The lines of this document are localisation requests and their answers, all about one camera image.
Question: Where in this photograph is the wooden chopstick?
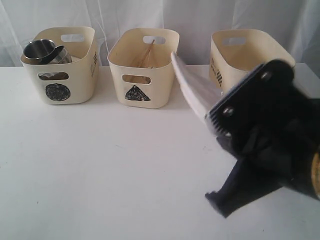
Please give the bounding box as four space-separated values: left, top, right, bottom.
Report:
124 38 156 83

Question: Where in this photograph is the steel bowl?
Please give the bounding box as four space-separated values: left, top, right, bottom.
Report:
38 72 69 81

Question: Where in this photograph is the steel mug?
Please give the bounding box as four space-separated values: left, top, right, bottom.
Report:
23 39 56 63
48 45 72 65

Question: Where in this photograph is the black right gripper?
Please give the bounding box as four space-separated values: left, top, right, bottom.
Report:
204 99 320 219

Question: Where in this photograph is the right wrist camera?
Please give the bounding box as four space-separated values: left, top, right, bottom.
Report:
204 59 295 136

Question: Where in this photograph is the cream bin with circle mark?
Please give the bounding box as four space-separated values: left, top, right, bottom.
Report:
20 26 99 105

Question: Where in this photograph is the white curtain backdrop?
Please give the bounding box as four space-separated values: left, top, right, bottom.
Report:
0 0 320 72

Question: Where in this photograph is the cream bin with square mark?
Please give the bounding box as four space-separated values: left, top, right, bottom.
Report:
209 29 296 93

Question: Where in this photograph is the white square plate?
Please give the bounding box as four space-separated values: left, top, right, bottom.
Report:
170 52 222 122

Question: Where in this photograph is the cream bin with triangle mark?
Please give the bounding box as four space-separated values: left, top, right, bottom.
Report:
107 28 180 109

